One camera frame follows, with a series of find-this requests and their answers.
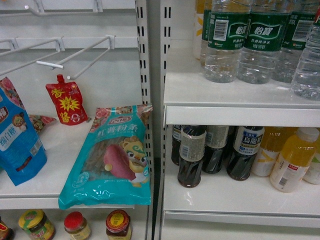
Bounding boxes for blue sugar bag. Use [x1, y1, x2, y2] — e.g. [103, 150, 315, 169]
[0, 77, 47, 186]

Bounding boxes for white lower shelf board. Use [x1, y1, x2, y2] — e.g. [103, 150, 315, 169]
[163, 159, 320, 228]

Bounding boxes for yellow lid sauce jar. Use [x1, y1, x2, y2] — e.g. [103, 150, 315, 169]
[18, 209, 56, 240]

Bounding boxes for yellow vitamin drink right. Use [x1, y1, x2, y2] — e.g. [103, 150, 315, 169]
[303, 138, 320, 185]

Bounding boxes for dark tea bottle middle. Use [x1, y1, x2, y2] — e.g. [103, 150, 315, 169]
[202, 125, 230, 174]

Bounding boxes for teal sweet potato noodle bag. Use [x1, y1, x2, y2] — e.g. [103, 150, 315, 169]
[58, 103, 153, 210]

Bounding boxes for red lid sauce jar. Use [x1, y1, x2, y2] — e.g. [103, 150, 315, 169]
[105, 209, 132, 240]

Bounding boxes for red sauce pouch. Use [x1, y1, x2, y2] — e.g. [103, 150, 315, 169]
[45, 74, 88, 126]

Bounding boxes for red lid pale jar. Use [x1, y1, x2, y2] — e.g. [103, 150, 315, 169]
[64, 211, 91, 240]

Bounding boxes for yellow vitamin drink front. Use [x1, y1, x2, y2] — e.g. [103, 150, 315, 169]
[269, 127, 320, 193]

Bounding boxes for dark tea bottle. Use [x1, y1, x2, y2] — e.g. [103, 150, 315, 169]
[177, 125, 207, 188]
[202, 125, 230, 174]

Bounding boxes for white upper shelf board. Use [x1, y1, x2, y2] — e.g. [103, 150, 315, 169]
[163, 48, 320, 128]

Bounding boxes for water bottle second row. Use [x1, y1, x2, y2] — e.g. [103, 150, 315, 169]
[237, 0, 294, 85]

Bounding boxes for oolong tea bottle blue label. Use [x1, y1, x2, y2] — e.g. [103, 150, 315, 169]
[226, 126, 265, 181]

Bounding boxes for white display hook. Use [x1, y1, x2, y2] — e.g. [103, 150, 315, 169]
[36, 35, 116, 80]

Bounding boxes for yellow vitamin drink back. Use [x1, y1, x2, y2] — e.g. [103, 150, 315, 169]
[251, 126, 298, 177]

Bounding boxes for white perforated shelf upright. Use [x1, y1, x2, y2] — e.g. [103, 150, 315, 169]
[135, 0, 166, 240]

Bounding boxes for yellow vitamin drink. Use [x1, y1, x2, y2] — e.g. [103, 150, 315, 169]
[303, 138, 320, 185]
[251, 126, 298, 177]
[269, 127, 320, 193]

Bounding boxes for white shelf board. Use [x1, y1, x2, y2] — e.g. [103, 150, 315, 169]
[163, 159, 320, 228]
[163, 48, 320, 128]

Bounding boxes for dark tea bottle left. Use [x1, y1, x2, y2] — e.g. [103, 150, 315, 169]
[177, 125, 207, 188]

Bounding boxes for white left unit shelf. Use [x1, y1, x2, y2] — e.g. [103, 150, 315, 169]
[0, 122, 92, 210]

